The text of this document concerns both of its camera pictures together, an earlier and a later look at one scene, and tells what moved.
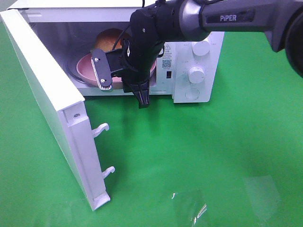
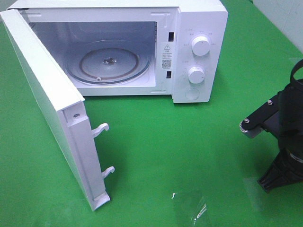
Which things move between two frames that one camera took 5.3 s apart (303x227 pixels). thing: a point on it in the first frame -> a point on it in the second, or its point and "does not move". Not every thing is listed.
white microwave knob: (201, 48) does not move
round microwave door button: (192, 93) does not move
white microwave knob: (196, 74) does not move
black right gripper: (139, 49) -> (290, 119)
